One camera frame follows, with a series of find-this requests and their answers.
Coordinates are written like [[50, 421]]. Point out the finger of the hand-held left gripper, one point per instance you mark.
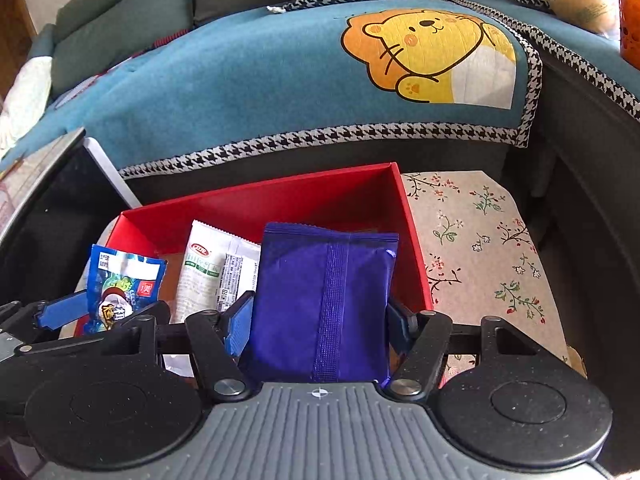
[[62, 310], [147, 310]]

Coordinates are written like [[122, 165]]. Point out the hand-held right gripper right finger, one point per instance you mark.
[[397, 330]]

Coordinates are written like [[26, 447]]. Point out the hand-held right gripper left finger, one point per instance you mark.
[[240, 325]]

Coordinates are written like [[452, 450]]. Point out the blue snack packet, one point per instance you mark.
[[120, 280]]

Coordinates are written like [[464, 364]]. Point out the purple snack packet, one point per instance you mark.
[[300, 310]]

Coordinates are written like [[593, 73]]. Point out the white green snack packet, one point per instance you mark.
[[200, 270]]

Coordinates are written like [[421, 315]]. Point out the red cardboard box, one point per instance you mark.
[[300, 205]]

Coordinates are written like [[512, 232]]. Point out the brown cardboard sheet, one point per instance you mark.
[[170, 280]]

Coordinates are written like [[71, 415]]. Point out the white cloth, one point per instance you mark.
[[25, 95]]

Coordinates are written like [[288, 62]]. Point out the blue lion sofa cover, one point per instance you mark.
[[225, 85]]

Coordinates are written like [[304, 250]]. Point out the wooden cabinet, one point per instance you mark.
[[12, 20]]

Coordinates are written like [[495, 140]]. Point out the grey green sofa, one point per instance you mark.
[[125, 15]]

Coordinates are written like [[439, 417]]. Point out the blue plain sofa cover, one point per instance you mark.
[[565, 35]]

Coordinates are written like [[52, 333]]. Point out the orange plastic basket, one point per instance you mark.
[[630, 25]]

